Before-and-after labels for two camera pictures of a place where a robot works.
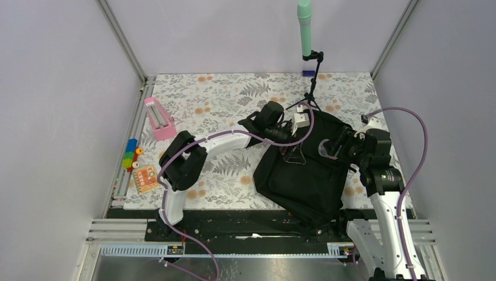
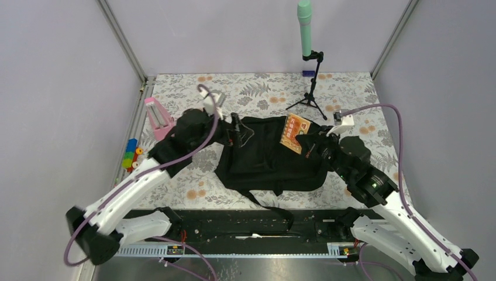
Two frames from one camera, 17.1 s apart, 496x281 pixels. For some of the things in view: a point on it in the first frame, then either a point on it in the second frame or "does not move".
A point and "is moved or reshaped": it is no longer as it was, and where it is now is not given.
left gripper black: [289, 127] to [235, 134]
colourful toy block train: [130, 161] does not move
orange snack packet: [146, 179] is moved or reshaped
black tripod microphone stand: [310, 97] does not move
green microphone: [305, 14] does not move
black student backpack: [305, 179] is moved or reshaped
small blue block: [308, 72] does not move
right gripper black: [346, 137] to [323, 137]
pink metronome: [163, 124] does not move
